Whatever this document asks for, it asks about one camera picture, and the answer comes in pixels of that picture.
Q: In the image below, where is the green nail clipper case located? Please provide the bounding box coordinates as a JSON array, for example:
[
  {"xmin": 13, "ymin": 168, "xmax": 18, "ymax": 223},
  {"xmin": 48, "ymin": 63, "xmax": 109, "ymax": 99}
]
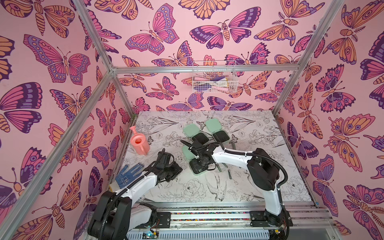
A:
[{"xmin": 182, "ymin": 146, "xmax": 216, "ymax": 175}]

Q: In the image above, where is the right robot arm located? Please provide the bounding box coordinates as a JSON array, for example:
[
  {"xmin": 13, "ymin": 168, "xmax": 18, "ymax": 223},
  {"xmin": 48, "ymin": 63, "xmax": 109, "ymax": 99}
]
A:
[{"xmin": 181, "ymin": 140, "xmax": 288, "ymax": 216}]

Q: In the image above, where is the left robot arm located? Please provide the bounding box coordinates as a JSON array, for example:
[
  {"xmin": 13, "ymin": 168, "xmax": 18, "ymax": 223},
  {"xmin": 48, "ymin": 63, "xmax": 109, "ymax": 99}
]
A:
[{"xmin": 87, "ymin": 149, "xmax": 183, "ymax": 240}]

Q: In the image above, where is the back left green case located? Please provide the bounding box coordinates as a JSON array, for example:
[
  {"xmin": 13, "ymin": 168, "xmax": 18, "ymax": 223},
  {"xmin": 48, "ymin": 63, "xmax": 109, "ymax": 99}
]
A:
[{"xmin": 183, "ymin": 124, "xmax": 209, "ymax": 145}]

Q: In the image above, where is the back right green case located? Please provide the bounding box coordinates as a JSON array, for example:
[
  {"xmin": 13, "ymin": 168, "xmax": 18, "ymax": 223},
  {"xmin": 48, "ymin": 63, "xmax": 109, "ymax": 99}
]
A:
[{"xmin": 205, "ymin": 118, "xmax": 231, "ymax": 143}]

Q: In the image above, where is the pink watering can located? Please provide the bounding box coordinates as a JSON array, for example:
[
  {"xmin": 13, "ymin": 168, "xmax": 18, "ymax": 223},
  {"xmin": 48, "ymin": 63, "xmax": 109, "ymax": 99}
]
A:
[{"xmin": 130, "ymin": 126, "xmax": 150, "ymax": 156}]

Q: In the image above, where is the blue dotted work glove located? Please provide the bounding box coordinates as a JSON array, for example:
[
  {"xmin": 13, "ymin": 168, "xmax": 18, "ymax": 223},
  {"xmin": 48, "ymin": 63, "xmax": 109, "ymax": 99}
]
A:
[{"xmin": 115, "ymin": 163, "xmax": 144, "ymax": 189}]

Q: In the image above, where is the green circuit board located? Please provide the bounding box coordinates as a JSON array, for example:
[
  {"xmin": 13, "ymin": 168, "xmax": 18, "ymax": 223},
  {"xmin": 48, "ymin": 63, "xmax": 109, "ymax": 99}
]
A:
[{"xmin": 142, "ymin": 231, "xmax": 159, "ymax": 240}]

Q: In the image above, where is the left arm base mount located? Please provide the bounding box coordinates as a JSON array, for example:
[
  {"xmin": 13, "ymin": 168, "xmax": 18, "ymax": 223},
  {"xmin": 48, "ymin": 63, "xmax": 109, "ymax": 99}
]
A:
[{"xmin": 129, "ymin": 211, "xmax": 172, "ymax": 229}]

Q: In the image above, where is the white wire wall basket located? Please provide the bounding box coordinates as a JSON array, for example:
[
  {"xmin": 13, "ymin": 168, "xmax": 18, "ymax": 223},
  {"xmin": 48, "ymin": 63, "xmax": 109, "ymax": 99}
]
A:
[{"xmin": 191, "ymin": 60, "xmax": 239, "ymax": 94}]

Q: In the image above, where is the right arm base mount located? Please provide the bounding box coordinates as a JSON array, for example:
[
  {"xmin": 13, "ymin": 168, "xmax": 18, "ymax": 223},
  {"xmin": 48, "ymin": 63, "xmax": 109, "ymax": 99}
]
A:
[{"xmin": 250, "ymin": 209, "xmax": 293, "ymax": 229}]

